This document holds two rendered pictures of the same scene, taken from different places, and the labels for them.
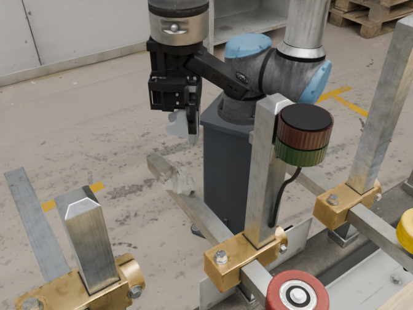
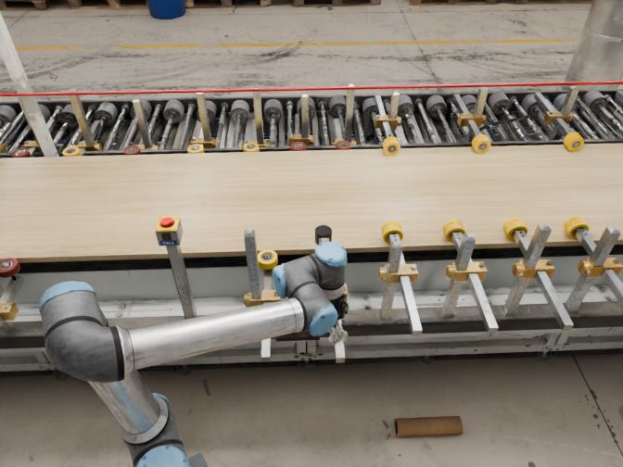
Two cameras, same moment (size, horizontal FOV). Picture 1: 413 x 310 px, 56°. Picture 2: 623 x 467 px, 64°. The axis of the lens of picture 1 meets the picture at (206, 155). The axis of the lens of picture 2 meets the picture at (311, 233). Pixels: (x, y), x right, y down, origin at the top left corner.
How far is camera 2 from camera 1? 1.81 m
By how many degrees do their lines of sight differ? 94
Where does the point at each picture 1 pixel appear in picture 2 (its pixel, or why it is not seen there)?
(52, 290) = (406, 271)
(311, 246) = not seen: hidden behind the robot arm
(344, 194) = (267, 295)
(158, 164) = (340, 348)
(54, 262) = (405, 282)
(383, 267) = not seen: hidden behind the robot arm
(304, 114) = (323, 231)
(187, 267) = not seen: outside the picture
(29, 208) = (412, 306)
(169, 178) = (340, 334)
